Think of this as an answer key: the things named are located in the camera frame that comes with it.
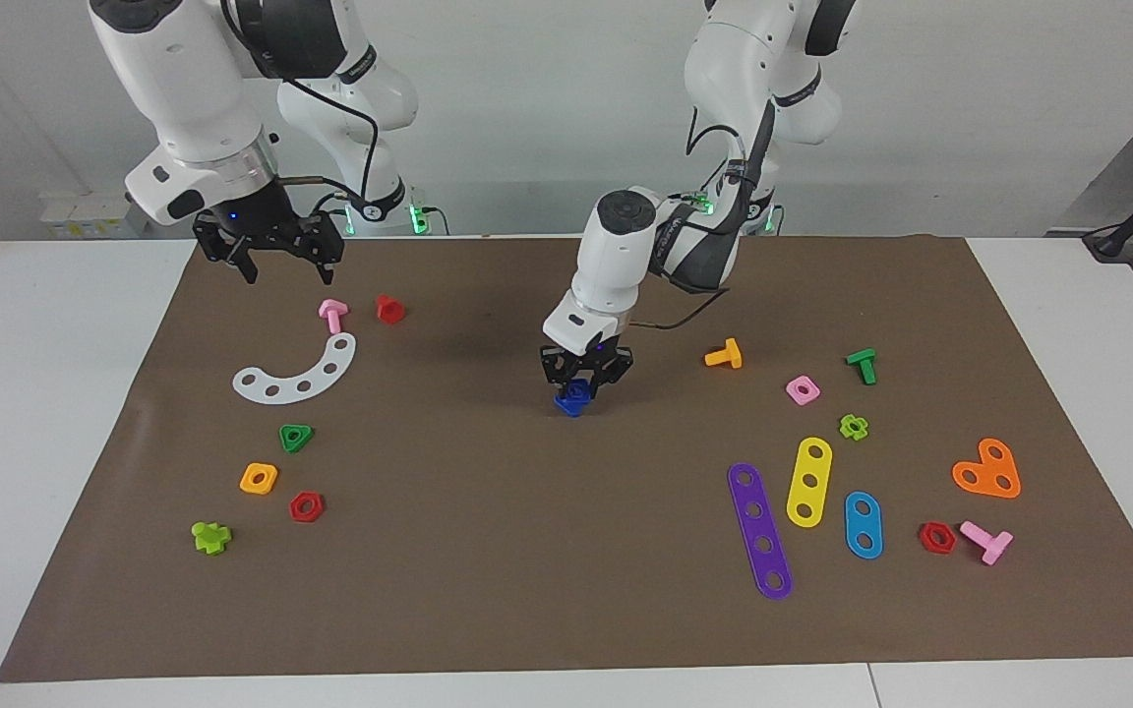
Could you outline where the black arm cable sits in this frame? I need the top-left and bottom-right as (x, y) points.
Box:
(222, 0), (381, 212)
(626, 98), (779, 332)

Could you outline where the orange three-hole corner plate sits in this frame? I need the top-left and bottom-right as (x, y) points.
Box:
(951, 438), (1022, 500)

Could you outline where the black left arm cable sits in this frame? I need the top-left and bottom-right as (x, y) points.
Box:
(626, 98), (779, 332)

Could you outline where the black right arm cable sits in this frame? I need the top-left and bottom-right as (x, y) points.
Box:
(222, 0), (381, 212)

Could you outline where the purple four-hole bar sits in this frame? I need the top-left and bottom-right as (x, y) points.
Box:
(727, 462), (794, 601)

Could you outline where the white curved five-hole plate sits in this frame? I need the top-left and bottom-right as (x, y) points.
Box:
(232, 331), (358, 406)

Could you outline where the white power strip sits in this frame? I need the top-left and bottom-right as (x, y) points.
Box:
(40, 192), (149, 239)

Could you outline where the yellow three-hole bar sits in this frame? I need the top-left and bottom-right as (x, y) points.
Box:
(786, 437), (834, 529)

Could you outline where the brown table mat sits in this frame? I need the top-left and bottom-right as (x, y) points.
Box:
(0, 234), (1133, 684)

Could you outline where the blue two-hole bar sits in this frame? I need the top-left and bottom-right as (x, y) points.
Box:
(843, 491), (884, 561)

